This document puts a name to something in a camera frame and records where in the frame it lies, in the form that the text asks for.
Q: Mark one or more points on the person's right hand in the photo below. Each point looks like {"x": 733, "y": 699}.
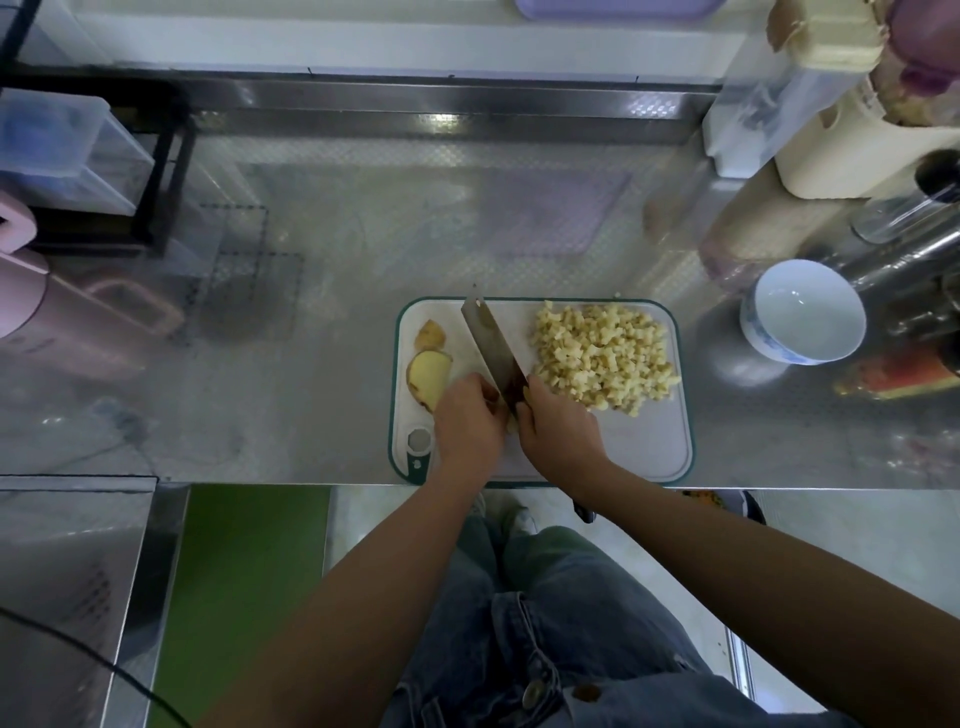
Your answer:
{"x": 563, "y": 435}

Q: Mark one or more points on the person's left hand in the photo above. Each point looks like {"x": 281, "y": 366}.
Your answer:
{"x": 468, "y": 428}

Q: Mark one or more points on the pile of yellow potato slices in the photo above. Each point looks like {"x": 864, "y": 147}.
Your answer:
{"x": 429, "y": 375}

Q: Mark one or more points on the steel cleaver knife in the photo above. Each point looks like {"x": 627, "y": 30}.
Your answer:
{"x": 492, "y": 345}

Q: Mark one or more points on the pile of diced potato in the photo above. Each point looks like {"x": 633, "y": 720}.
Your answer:
{"x": 605, "y": 356}

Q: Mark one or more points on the white bowl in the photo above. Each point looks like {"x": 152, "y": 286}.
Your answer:
{"x": 803, "y": 311}

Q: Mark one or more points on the person's right forearm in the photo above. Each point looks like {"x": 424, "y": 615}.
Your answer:
{"x": 795, "y": 600}

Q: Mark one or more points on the person's left forearm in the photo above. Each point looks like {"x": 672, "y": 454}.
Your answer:
{"x": 338, "y": 600}

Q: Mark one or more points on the person's white left shoe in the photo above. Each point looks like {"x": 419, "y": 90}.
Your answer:
{"x": 480, "y": 503}

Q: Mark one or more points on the metal bowl with scraps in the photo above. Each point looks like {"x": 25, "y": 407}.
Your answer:
{"x": 735, "y": 503}

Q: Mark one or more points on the person's blue jeans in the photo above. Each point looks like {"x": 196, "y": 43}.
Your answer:
{"x": 548, "y": 638}

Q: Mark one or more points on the white cutting board green rim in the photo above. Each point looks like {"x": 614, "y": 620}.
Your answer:
{"x": 660, "y": 443}

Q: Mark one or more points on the green mat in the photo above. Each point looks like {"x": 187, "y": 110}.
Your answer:
{"x": 240, "y": 593}

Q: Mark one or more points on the black metal rack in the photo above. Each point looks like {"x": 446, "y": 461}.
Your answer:
{"x": 168, "y": 180}

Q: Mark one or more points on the sauce bottle red label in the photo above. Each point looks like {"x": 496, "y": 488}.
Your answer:
{"x": 948, "y": 353}

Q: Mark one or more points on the glass jar red lid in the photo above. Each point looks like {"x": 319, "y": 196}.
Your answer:
{"x": 938, "y": 308}

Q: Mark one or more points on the cream plastic canister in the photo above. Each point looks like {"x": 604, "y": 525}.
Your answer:
{"x": 855, "y": 150}

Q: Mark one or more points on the clear container cream lid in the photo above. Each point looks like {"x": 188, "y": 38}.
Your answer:
{"x": 780, "y": 83}

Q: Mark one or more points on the glass bottle black cap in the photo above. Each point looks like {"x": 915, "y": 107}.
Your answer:
{"x": 908, "y": 203}

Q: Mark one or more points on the pink kettle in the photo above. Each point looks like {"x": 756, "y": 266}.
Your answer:
{"x": 60, "y": 308}

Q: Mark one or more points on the steel bin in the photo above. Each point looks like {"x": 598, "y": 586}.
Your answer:
{"x": 75, "y": 600}

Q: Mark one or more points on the purple plastic cutting board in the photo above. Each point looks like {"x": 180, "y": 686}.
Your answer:
{"x": 618, "y": 8}

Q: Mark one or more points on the clear plastic storage box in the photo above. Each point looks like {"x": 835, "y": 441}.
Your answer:
{"x": 68, "y": 150}

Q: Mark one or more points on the purple lid food container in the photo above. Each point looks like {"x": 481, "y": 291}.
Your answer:
{"x": 923, "y": 45}

